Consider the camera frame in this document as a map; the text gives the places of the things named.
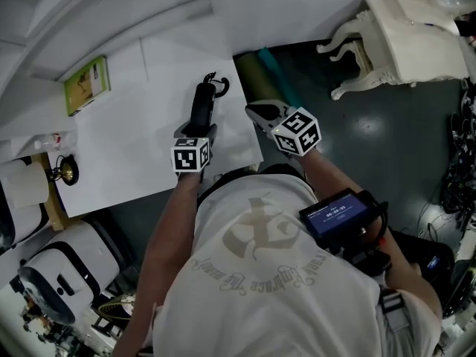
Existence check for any olive rolled mat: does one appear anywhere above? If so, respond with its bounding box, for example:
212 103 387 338
237 52 288 106

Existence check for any tangle of black cables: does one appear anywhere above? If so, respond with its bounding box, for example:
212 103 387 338
416 87 476 247

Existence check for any black gold patterned bowl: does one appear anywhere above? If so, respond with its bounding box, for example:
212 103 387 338
97 291 137 320

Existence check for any white paper roll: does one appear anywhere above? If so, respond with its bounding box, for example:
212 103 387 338
0 159 50 210

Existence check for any person's right forearm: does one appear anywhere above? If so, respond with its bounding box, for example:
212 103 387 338
297 148 444 321

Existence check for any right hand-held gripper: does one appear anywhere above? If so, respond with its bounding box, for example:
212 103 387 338
245 100 322 158

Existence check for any clear plastic bottle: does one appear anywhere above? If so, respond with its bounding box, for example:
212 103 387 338
33 132 77 152

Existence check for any wooden shelf edge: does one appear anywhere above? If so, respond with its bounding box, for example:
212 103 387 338
30 152 68 233

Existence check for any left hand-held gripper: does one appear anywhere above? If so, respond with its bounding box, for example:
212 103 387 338
170 121 219 184

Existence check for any white ornate side table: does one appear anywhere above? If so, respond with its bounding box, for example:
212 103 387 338
315 0 470 102

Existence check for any white rounded appliance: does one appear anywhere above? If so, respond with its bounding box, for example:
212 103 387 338
0 184 49 254

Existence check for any white printed t-shirt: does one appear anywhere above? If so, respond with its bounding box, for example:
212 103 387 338
151 173 444 357

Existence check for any black bag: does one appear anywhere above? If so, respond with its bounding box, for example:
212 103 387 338
389 230 457 314

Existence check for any white black appliance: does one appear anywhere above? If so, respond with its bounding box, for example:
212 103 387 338
17 219 120 326

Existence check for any green box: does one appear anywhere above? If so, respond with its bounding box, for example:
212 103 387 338
63 55 112 118

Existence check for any person's left forearm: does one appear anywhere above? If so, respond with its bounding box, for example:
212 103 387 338
125 170 205 351

